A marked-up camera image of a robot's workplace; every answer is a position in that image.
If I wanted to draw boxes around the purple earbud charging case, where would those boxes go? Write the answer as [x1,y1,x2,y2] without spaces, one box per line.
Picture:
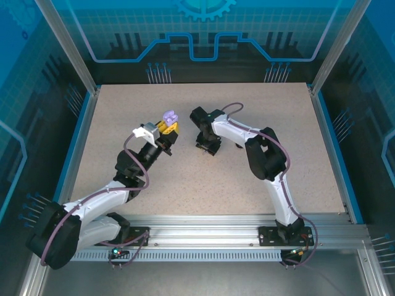
[161,109,181,126]

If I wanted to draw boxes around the small LED connector board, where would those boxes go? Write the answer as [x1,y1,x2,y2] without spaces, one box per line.
[288,246,310,258]
[111,243,129,259]

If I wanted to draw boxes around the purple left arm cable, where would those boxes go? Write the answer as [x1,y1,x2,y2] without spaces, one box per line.
[39,134,152,269]

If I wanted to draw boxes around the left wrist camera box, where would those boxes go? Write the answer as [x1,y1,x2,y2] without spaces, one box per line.
[132,121,162,147]

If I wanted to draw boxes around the aluminium table side rail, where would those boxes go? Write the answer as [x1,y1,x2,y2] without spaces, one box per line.
[51,86,102,224]
[308,84,354,224]

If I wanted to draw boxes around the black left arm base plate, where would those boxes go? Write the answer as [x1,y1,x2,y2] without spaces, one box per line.
[98,226,151,247]

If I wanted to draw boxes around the aluminium mounting rail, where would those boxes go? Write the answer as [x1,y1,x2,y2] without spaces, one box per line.
[39,214,370,249]

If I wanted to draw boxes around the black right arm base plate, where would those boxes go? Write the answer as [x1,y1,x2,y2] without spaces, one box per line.
[258,225,315,247]

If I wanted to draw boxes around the slotted metal cable duct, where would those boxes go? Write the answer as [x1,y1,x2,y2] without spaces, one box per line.
[73,250,283,262]

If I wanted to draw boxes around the aluminium frame post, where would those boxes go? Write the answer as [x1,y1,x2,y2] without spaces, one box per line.
[309,0,373,95]
[33,0,101,95]

